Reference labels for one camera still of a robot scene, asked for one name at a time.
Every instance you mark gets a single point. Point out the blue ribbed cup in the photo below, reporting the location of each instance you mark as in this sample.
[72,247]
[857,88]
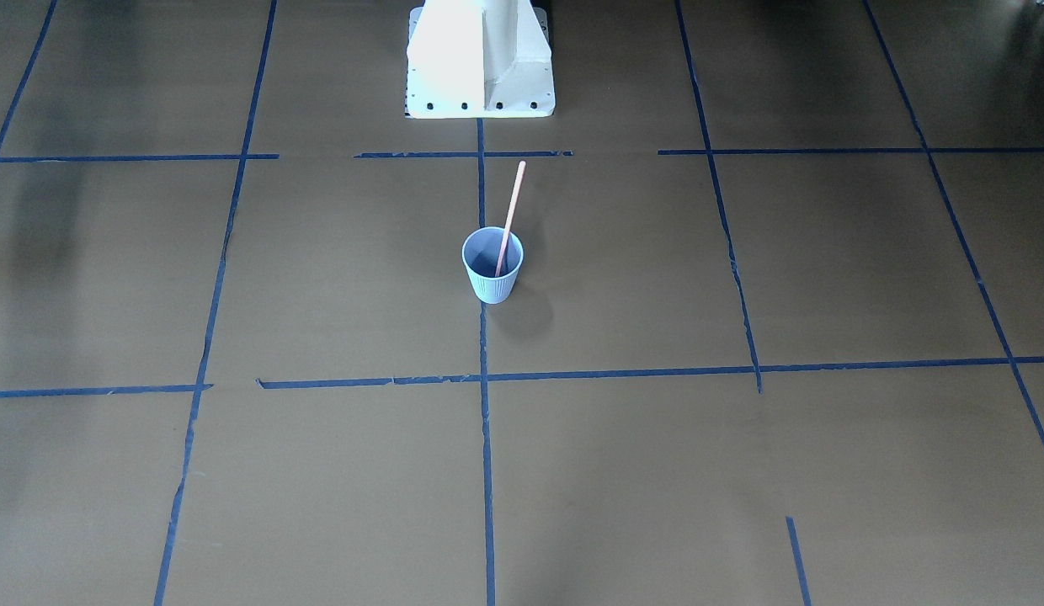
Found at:
[492,259]

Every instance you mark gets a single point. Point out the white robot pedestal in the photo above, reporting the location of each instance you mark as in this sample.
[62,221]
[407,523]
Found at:
[479,60]

